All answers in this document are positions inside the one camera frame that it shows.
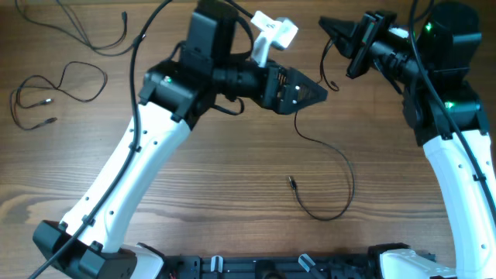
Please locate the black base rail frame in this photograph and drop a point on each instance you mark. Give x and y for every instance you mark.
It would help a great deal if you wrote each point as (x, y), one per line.
(357, 265)

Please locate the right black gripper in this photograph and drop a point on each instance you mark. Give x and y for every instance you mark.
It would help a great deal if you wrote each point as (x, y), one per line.
(344, 34)

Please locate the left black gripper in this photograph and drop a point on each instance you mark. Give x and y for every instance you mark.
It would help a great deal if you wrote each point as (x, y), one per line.
(284, 105)

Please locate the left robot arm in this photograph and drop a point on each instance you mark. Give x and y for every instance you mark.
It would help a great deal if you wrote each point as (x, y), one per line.
(223, 54)

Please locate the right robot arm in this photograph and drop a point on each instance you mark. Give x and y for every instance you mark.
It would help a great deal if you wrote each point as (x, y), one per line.
(428, 68)

